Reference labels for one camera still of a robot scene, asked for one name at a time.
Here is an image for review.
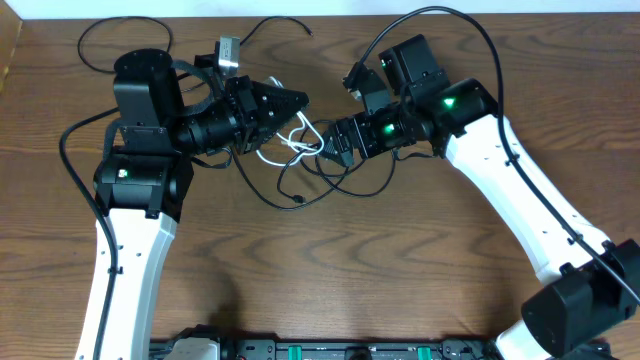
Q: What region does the white usb cable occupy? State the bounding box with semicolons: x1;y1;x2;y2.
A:
254;75;326;168

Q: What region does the black usb cable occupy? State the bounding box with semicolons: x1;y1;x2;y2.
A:
229;118;399;211
238;15;315;49

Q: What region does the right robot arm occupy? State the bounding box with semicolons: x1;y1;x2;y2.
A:
322;35;639;359

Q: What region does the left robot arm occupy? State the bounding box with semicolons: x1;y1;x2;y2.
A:
76;49;309;359

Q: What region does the wooden side panel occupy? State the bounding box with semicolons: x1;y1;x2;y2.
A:
0;0;23;88

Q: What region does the right camera cable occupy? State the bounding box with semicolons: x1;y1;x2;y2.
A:
349;5;640;306

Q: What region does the camera cable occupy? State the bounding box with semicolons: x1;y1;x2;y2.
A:
58;15;211;360
349;5;640;306

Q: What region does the left camera cable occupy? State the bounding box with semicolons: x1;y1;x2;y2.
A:
58;15;211;360

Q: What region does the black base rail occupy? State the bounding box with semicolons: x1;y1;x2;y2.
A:
149;338;612;360

